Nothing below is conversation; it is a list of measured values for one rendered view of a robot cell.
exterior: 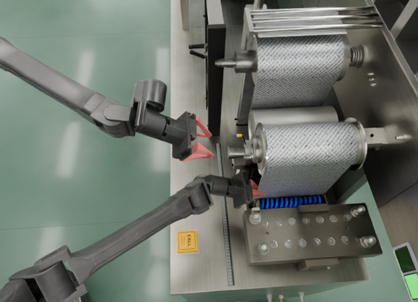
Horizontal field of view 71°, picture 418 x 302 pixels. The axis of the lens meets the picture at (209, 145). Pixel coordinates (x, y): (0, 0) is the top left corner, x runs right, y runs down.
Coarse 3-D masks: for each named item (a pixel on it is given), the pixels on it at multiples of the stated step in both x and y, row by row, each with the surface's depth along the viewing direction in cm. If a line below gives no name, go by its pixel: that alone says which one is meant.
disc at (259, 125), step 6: (258, 126) 82; (264, 132) 76; (264, 138) 75; (264, 144) 75; (264, 150) 76; (264, 156) 76; (264, 162) 76; (258, 168) 85; (264, 168) 77; (264, 174) 79
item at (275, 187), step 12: (264, 180) 85; (276, 180) 85; (288, 180) 86; (300, 180) 87; (312, 180) 87; (324, 180) 88; (336, 180) 88; (264, 192) 93; (276, 192) 94; (288, 192) 95; (300, 192) 95; (312, 192) 96; (324, 192) 97
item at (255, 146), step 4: (252, 136) 81; (256, 136) 80; (252, 140) 81; (256, 140) 79; (260, 140) 79; (252, 144) 83; (256, 144) 78; (260, 144) 78; (252, 148) 82; (256, 148) 78; (260, 148) 78; (252, 152) 83; (256, 152) 78; (260, 152) 78; (256, 156) 78; (260, 156) 78; (252, 160) 83; (256, 160) 79; (260, 160) 79
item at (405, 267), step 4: (404, 248) 73; (396, 252) 76; (400, 252) 74; (404, 252) 73; (400, 256) 75; (404, 256) 73; (408, 256) 72; (400, 260) 75; (404, 260) 73; (408, 260) 72; (400, 264) 75; (404, 264) 73; (408, 264) 72; (412, 264) 70; (404, 268) 73; (408, 268) 72; (412, 268) 70
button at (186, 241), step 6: (180, 234) 102; (186, 234) 102; (192, 234) 102; (180, 240) 101; (186, 240) 101; (192, 240) 101; (180, 246) 100; (186, 246) 100; (192, 246) 100; (180, 252) 100; (186, 252) 101
